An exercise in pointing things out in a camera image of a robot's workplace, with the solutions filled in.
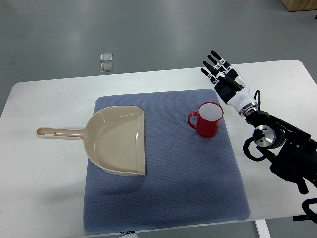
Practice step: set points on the red cup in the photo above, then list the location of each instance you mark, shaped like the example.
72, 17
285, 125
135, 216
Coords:
207, 119

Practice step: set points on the white table leg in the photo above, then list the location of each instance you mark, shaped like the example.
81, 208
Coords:
262, 228

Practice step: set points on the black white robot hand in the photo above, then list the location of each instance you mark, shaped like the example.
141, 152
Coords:
229, 84

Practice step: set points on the blue gray mat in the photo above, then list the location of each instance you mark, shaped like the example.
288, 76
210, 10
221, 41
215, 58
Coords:
189, 180

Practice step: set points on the beige plastic dustpan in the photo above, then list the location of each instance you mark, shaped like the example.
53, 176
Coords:
114, 139

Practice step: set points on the upper metal floor plate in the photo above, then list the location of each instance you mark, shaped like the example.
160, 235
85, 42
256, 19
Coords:
106, 57

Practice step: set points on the wooden box corner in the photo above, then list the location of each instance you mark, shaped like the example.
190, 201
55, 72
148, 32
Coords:
299, 5

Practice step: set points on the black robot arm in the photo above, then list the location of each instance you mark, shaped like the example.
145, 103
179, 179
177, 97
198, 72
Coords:
291, 151

